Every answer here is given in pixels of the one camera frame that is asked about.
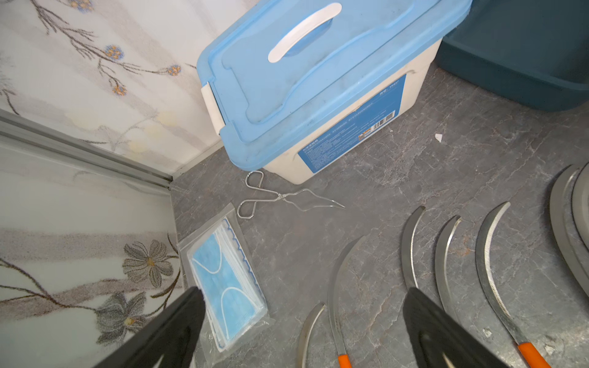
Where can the orange handle sickle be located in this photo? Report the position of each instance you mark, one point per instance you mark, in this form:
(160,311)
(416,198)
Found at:
(333,298)
(483,244)
(580,205)

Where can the white box with blue lid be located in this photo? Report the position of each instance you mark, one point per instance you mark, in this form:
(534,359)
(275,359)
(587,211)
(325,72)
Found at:
(294,85)

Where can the silver metal tongs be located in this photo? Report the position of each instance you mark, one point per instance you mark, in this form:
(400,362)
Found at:
(254,181)

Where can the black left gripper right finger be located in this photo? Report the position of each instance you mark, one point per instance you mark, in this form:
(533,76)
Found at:
(439,341)

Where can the teal plastic storage tray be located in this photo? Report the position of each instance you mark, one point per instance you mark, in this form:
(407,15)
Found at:
(531,52)

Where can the blue face masks pack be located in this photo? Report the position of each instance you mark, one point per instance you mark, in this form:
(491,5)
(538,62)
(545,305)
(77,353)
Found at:
(215,259)

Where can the wooden handle sickle far left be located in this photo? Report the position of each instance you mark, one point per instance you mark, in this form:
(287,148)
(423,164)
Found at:
(305,334)

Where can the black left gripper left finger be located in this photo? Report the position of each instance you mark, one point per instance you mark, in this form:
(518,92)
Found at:
(169,340)

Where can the wooden handle sickle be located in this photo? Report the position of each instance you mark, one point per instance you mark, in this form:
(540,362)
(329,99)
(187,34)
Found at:
(557,217)
(407,248)
(440,266)
(305,334)

